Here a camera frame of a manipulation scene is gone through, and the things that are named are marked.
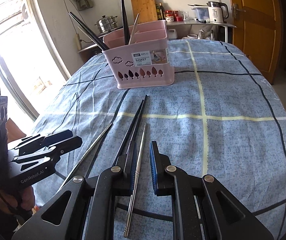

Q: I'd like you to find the silver metal chopstick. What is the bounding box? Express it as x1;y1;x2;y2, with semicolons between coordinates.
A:
123;124;147;238
58;122;112;191

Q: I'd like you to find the black chopstick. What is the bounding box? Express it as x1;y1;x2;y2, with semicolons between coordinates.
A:
120;0;130;45
68;12;109;51
128;95;147;157
112;100;144;166

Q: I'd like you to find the wooden chopstick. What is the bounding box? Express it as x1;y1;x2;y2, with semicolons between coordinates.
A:
129;13;140;44

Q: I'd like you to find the person's left hand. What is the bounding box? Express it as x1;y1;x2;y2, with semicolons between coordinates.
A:
0;186;35;214

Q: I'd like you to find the blue plaid tablecloth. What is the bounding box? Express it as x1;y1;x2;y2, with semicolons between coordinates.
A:
34;40;286;239

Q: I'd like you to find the pink plastic utensil basket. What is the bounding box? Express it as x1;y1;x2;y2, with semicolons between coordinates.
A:
103;21;174;89

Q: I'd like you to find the steel steamer pot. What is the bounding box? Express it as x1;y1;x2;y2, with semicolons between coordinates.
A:
95;15;118;33

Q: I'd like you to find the dark sauce bottle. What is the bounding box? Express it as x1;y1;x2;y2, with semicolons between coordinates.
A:
159;3;166;20

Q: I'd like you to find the wooden cutting board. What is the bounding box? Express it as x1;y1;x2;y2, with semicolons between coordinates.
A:
131;0;158;24

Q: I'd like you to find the white electric kettle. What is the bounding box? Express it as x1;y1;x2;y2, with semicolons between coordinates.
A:
206;1;229;23

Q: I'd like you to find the wooden door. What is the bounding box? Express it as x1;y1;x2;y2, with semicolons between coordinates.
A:
230;0;283;84

